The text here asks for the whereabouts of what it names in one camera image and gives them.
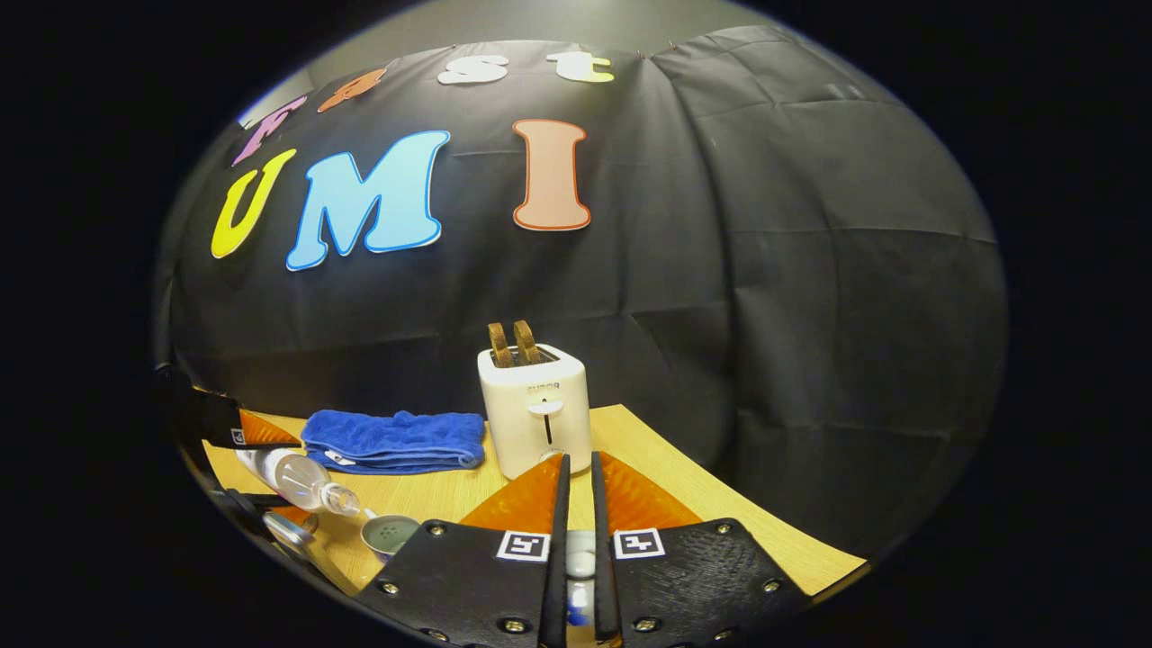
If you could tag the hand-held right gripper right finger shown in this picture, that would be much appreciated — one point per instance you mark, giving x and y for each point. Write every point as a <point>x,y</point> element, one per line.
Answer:
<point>601,558</point>

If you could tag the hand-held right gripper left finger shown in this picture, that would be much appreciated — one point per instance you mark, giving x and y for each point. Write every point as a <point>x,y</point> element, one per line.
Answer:
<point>560,558</point>

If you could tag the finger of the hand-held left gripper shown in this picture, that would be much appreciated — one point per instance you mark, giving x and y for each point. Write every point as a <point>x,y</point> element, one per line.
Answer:
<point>256,499</point>
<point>261,435</point>

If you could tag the clear plastic water bottle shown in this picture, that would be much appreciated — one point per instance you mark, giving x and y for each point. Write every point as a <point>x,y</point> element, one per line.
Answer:
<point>297,477</point>

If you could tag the white blue-patterned teacup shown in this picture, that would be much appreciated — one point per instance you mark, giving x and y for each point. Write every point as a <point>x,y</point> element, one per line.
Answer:
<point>389,535</point>

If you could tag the folded blue towel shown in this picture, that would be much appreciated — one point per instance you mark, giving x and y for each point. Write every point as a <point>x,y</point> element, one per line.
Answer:
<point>396,439</point>

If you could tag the white toaster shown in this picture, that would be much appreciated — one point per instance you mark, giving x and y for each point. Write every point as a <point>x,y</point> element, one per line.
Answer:
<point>540,423</point>

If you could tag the black backdrop cloth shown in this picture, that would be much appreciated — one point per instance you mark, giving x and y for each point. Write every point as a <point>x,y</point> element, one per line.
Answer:
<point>765,270</point>

